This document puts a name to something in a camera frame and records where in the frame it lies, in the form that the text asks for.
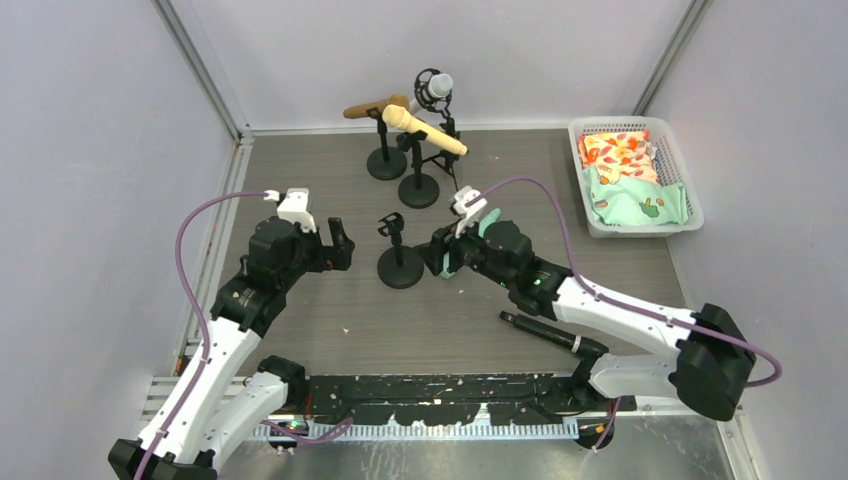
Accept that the green microphone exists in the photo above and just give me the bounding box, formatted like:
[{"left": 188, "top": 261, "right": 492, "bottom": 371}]
[{"left": 439, "top": 208, "right": 502, "bottom": 279}]

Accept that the black round-base stand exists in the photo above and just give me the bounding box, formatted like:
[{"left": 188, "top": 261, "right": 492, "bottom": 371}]
[
  {"left": 377, "top": 212, "right": 424, "bottom": 289},
  {"left": 397, "top": 132, "right": 440, "bottom": 209},
  {"left": 366, "top": 116, "right": 407, "bottom": 181}
]

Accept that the gold microphone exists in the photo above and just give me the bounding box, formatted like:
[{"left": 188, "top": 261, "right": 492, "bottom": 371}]
[{"left": 342, "top": 94, "right": 410, "bottom": 119}]

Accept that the cream yellow microphone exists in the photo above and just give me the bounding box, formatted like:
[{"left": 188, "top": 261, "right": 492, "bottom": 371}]
[{"left": 382, "top": 105, "right": 468, "bottom": 156}]

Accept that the black tripod shock-mount stand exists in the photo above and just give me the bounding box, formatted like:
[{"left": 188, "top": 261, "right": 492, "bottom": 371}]
[{"left": 410, "top": 68, "right": 461, "bottom": 190}]

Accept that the white microphone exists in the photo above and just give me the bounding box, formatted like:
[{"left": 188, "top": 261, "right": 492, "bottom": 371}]
[{"left": 409, "top": 68, "right": 454, "bottom": 118}]

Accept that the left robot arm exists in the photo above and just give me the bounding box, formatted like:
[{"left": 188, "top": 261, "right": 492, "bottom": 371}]
[{"left": 108, "top": 216, "right": 355, "bottom": 479}]

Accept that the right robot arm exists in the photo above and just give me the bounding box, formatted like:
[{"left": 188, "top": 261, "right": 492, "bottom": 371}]
[{"left": 414, "top": 221, "right": 756, "bottom": 421}]

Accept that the black microphone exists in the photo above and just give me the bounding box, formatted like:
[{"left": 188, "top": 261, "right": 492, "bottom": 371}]
[{"left": 499, "top": 311, "right": 609, "bottom": 358}]

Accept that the green patterned cloth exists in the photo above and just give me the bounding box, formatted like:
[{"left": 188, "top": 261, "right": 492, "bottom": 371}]
[{"left": 583, "top": 167, "right": 689, "bottom": 227}]

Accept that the white plastic basket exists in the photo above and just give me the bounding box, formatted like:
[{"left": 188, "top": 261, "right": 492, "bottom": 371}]
[{"left": 568, "top": 116, "right": 704, "bottom": 238}]

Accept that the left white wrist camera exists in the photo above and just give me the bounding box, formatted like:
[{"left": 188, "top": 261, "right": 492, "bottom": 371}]
[{"left": 263, "top": 188, "right": 318, "bottom": 234}]

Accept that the aluminium corner post left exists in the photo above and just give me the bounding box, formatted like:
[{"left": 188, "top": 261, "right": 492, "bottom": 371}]
[{"left": 153, "top": 0, "right": 253, "bottom": 144}]

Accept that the aluminium corner post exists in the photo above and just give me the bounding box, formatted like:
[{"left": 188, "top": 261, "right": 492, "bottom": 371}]
[
  {"left": 153, "top": 0, "right": 253, "bottom": 144},
  {"left": 632, "top": 0, "right": 713, "bottom": 116}
]

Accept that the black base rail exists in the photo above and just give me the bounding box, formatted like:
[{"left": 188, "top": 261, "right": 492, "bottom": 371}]
[{"left": 276, "top": 373, "right": 611, "bottom": 426}]

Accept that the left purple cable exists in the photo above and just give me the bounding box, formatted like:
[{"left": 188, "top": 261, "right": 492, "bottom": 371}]
[{"left": 132, "top": 190, "right": 356, "bottom": 480}]

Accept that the purple cable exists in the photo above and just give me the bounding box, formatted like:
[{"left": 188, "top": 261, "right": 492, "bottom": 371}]
[
  {"left": 132, "top": 190, "right": 356, "bottom": 480},
  {"left": 473, "top": 176, "right": 783, "bottom": 452}
]

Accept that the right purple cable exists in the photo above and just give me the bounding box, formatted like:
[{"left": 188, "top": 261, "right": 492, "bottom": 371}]
[{"left": 473, "top": 176, "right": 783, "bottom": 452}]

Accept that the aluminium corner post right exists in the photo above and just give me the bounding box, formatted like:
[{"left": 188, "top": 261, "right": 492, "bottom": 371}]
[{"left": 632, "top": 0, "right": 713, "bottom": 116}]

